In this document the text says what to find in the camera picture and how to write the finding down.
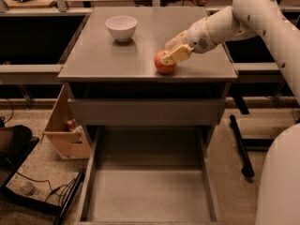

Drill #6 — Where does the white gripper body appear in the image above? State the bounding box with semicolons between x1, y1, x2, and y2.
186;18;217;53

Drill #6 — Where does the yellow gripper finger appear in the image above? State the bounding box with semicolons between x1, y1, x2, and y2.
160;44;193;66
165;31;187;51

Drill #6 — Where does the red apple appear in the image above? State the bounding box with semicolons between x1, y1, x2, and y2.
154;50;176;74

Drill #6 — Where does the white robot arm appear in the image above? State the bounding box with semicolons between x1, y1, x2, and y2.
159;0;300;225

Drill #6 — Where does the grey drawer cabinet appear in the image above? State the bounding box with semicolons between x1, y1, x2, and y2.
57;6;238;225

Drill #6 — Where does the closed grey top drawer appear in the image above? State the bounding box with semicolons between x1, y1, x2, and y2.
67;98;225;126

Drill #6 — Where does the open grey middle drawer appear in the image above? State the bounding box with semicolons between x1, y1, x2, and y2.
75;127;222;225

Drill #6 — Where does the white ceramic bowl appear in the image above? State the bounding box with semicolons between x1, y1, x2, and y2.
105;16;138;41

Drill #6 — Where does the black bar on floor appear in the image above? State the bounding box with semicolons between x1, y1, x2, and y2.
230;115;255;179

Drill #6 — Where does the cardboard box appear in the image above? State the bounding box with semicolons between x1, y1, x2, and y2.
43;86;91;159

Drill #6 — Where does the black cable on floor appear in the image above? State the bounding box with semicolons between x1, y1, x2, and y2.
15;171;79;204

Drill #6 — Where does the black stand frame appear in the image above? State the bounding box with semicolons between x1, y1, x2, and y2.
0;171;86;225

